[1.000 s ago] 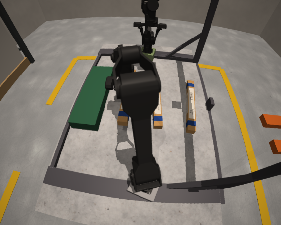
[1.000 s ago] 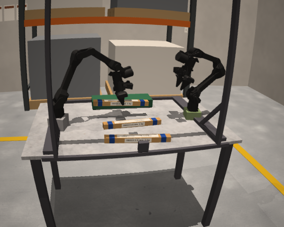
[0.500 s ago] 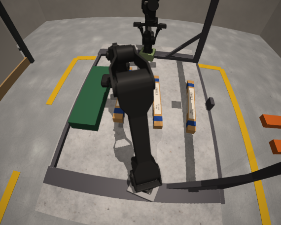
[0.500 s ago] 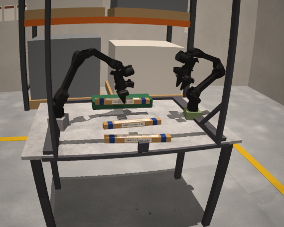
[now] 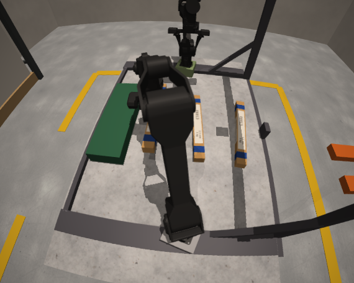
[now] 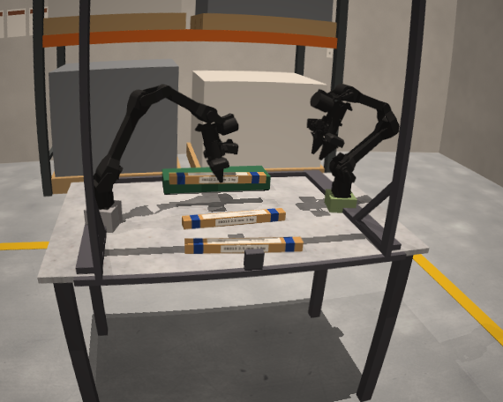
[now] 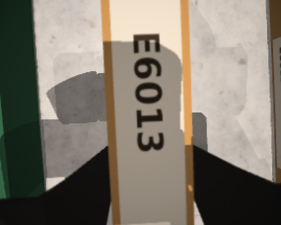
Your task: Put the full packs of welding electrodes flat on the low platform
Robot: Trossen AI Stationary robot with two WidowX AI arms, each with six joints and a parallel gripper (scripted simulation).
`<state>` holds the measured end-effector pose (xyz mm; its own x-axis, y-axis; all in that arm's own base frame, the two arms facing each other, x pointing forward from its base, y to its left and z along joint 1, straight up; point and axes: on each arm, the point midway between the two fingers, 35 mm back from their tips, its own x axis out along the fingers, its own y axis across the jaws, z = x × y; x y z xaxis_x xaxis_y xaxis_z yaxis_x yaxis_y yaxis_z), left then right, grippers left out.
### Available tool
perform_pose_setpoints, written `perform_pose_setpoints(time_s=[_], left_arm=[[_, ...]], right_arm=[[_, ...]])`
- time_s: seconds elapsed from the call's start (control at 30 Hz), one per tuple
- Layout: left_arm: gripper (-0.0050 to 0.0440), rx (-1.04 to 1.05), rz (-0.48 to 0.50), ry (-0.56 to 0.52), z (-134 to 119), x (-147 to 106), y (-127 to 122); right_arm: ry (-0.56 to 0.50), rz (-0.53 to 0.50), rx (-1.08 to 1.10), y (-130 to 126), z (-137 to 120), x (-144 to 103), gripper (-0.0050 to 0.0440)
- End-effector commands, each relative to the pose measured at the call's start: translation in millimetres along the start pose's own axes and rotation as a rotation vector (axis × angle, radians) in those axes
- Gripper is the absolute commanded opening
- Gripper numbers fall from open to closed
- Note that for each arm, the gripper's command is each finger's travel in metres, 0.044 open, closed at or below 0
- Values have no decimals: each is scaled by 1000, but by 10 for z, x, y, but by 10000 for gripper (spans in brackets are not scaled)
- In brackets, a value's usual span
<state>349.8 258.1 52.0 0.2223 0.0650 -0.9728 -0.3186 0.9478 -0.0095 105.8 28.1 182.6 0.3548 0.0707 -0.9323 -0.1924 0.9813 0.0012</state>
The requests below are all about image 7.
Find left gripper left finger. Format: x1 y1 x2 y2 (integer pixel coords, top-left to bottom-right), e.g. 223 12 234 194
0 146 111 225

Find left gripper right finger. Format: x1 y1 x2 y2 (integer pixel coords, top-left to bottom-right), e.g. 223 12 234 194
193 145 281 225

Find dark green rectangular block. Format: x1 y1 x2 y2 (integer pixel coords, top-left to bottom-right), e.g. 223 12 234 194
0 0 45 198

